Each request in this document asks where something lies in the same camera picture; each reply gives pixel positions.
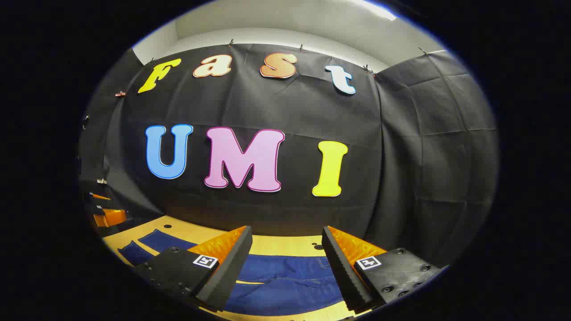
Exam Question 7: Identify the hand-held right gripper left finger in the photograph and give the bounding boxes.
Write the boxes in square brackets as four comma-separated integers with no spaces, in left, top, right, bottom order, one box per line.
[133,225,253,313]

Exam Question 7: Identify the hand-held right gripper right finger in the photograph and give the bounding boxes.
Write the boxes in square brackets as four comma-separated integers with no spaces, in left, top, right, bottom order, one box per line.
[321,225,449,313]

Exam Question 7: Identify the blue denim jeans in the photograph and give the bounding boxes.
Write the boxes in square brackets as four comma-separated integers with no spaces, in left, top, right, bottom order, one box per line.
[117,229,348,317]

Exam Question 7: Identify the black backdrop cloth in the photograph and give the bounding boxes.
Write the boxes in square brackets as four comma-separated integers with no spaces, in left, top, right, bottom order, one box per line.
[78,42,499,268]

